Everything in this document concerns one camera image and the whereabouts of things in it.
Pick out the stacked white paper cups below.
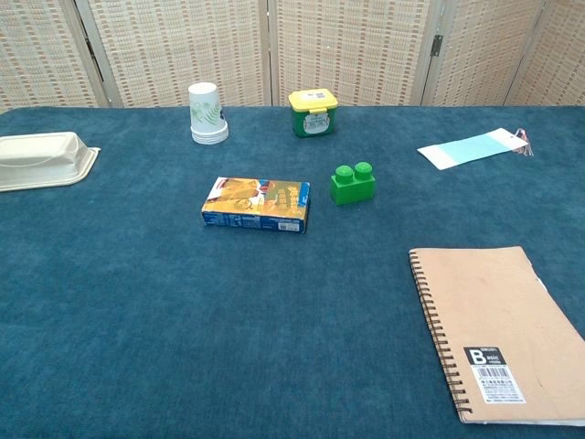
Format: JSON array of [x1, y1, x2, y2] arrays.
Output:
[[187, 81, 229, 145]]

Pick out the green toy building block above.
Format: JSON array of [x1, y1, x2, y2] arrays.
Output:
[[330, 161, 377, 207]]

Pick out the brown spiral notebook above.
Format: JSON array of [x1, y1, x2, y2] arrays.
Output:
[[408, 246, 585, 427]]

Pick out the blue white bookmark with tassel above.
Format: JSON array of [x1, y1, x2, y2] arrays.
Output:
[[416, 127, 534, 171]]

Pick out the beige takeout food container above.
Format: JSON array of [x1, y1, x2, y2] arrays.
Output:
[[0, 131, 101, 193]]

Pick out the blue table cloth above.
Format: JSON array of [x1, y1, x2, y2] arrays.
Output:
[[0, 105, 585, 439]]

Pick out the green box with yellow lid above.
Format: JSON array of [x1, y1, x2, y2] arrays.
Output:
[[288, 89, 339, 139]]

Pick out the orange and blue carton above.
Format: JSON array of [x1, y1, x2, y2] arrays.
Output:
[[201, 177, 312, 234]]

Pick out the woven folding screen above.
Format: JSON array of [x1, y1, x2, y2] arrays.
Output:
[[0, 0, 585, 115]]

